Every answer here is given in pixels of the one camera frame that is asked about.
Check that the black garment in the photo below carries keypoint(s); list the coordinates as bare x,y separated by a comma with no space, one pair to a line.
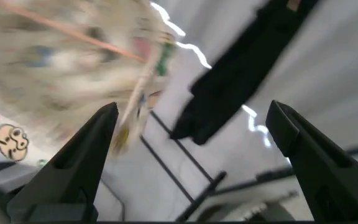
235,81

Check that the black clothes rack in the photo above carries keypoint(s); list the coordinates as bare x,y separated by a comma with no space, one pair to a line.
166,168

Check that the cream printed garment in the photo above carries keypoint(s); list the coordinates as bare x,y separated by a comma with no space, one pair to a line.
57,77

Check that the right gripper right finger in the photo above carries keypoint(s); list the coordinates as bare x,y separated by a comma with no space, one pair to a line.
337,186

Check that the white curtain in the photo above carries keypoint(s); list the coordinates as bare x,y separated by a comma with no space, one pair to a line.
337,77

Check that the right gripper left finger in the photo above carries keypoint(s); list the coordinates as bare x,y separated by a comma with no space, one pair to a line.
67,180

